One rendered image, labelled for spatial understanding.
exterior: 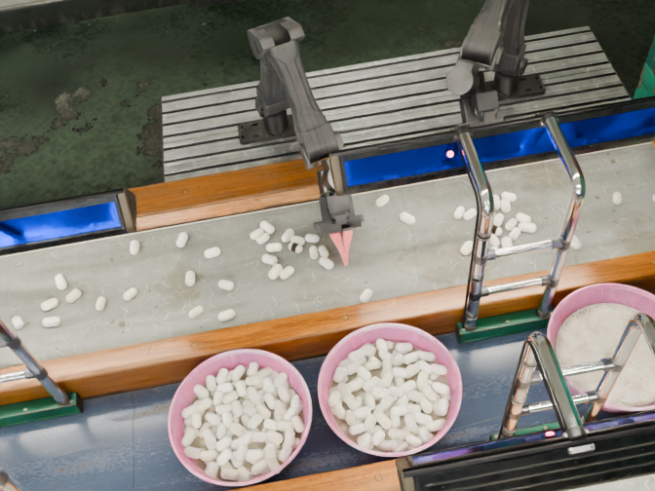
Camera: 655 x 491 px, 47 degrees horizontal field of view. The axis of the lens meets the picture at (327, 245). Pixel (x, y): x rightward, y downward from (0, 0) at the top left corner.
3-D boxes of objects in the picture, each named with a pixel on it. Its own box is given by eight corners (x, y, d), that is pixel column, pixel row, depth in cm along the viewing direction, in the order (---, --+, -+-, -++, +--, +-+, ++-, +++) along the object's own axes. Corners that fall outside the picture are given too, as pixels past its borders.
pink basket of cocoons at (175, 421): (176, 383, 153) (165, 361, 145) (305, 359, 154) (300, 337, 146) (183, 514, 137) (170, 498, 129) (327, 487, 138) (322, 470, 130)
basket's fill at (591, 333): (535, 325, 153) (540, 311, 149) (642, 306, 154) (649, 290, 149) (574, 428, 140) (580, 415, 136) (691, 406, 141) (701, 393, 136)
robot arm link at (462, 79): (477, 100, 152) (496, 41, 148) (437, 89, 155) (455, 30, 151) (488, 102, 162) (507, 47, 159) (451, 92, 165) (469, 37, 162)
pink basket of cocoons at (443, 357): (297, 387, 150) (291, 365, 143) (408, 323, 157) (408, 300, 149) (368, 501, 136) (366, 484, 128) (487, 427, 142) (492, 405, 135)
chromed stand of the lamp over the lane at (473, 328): (436, 269, 164) (445, 123, 128) (524, 252, 165) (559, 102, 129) (458, 344, 153) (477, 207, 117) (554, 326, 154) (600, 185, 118)
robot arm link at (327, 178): (368, 181, 147) (347, 124, 146) (328, 197, 146) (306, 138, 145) (354, 184, 159) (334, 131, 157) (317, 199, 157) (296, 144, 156)
